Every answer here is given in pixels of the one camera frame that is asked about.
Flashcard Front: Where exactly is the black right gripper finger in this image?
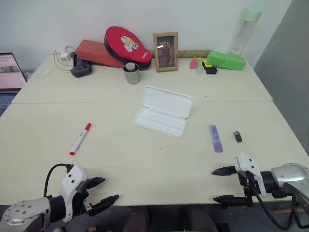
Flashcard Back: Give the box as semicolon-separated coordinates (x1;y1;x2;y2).
212;195;248;209
211;166;237;176

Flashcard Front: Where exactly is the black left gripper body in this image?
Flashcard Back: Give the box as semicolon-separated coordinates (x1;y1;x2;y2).
71;180;95;216

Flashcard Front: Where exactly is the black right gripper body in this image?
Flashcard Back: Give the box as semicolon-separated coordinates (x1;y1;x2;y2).
237;171;256;208

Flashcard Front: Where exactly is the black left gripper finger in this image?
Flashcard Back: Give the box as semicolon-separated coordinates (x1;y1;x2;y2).
87;194;120;217
86;177;106;192

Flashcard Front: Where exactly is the white open pencil case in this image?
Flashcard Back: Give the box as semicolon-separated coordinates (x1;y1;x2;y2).
133;85;194;140

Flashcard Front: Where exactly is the red round pad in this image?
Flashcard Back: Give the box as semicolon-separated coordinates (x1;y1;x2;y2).
103;26;153;71

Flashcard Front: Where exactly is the purple highlighter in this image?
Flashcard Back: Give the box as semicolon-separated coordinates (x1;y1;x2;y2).
208;124;224;154

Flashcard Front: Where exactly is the red and white marker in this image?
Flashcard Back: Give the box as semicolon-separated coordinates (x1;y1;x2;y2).
69;122;92;156

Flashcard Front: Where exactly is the yellow small object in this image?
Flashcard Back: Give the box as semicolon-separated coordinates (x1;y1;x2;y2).
197;57;213;69

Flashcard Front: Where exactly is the green rectangular box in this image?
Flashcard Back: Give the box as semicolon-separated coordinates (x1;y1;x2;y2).
207;50;247;72

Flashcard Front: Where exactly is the steel cup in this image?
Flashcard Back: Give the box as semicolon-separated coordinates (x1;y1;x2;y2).
123;63;141;85

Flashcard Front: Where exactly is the brown patterned roll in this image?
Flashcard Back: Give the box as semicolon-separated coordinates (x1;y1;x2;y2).
148;49;211;59

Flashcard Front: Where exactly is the red flat box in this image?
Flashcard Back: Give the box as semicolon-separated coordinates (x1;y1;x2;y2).
75;39;126;69

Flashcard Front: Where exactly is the open laptop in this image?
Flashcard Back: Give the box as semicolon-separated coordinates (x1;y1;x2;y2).
0;52;28;117

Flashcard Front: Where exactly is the clear bottle with green cap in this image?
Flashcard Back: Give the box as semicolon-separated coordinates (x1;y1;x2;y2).
228;6;263;58

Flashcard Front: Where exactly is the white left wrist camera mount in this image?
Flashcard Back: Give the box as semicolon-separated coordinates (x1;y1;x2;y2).
59;165;89;223

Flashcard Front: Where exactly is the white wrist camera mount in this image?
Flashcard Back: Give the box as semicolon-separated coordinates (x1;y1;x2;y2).
233;152;268;198
59;165;89;223

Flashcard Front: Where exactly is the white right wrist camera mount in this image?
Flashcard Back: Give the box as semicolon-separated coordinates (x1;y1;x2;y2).
233;152;268;198

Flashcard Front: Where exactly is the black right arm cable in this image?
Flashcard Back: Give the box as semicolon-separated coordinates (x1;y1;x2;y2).
253;188;309;231

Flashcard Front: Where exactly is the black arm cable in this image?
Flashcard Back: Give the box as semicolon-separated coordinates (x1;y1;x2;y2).
43;163;74;198
253;188;309;231

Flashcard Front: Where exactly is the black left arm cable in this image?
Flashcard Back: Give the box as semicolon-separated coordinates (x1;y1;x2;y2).
43;163;74;198

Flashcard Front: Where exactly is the white charger with cable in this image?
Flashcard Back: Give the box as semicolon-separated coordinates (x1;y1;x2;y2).
54;45;76;72

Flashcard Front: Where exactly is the wooden picture frame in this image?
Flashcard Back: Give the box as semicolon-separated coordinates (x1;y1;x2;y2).
152;31;179;73

